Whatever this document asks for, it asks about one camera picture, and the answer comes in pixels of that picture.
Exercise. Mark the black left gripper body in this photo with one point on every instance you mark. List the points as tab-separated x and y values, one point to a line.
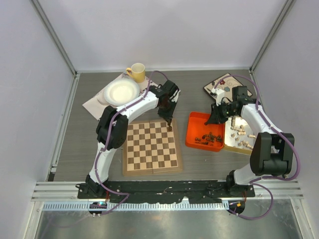
167	110

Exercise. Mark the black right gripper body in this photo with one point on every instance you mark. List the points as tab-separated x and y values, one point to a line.
224	111

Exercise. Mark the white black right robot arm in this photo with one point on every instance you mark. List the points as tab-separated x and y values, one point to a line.
272	153

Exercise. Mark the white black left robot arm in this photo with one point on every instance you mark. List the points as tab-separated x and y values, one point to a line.
112	132

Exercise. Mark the dark chess piece cluster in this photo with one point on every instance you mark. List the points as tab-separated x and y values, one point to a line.
209	139

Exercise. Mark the gold tray of light pieces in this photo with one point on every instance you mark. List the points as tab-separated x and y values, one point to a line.
238	136

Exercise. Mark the wooden chess board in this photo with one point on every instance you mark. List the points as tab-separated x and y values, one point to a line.
150	148

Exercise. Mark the orange plastic tray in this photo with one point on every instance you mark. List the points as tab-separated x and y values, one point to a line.
197	128

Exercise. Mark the yellow mug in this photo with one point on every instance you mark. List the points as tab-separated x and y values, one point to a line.
137	72

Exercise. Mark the white paper bowl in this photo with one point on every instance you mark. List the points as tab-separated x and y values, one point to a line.
120	92

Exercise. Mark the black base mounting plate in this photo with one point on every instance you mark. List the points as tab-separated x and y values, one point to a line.
164	192

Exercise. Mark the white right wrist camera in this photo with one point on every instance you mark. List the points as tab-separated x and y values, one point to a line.
218	95

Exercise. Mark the aluminium frame rail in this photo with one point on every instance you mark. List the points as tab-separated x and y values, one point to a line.
58	196

